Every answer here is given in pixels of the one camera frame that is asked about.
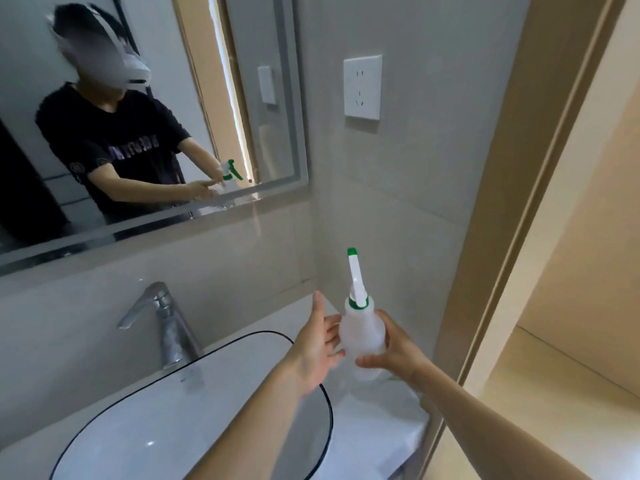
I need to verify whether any person's left hand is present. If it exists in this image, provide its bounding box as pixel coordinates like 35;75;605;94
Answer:
285;290;347;399

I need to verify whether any person's right hand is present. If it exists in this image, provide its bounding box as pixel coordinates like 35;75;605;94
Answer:
355;309;437;393

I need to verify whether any white spray bottle green collar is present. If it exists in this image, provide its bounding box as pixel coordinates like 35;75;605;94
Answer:
339;247;389;382

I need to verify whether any wall mirror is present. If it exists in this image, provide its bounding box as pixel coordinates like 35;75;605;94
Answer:
0;0;311;279

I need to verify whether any person's right forearm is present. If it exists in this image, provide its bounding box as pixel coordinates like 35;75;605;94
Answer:
417;367;592;480

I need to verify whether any person's left forearm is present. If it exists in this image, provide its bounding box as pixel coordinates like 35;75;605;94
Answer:
185;369;322;480

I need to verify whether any white marble vanity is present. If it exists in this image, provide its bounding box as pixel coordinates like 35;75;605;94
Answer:
0;292;437;480

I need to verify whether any chrome faucet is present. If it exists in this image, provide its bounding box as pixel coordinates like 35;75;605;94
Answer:
117;281;204;371

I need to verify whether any white sink basin black rim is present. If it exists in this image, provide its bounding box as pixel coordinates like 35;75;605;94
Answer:
49;330;335;480

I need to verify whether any wooden door frame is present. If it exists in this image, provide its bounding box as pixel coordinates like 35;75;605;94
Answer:
425;0;632;480

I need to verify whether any white wall socket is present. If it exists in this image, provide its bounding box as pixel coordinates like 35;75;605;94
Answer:
343;54;384;121

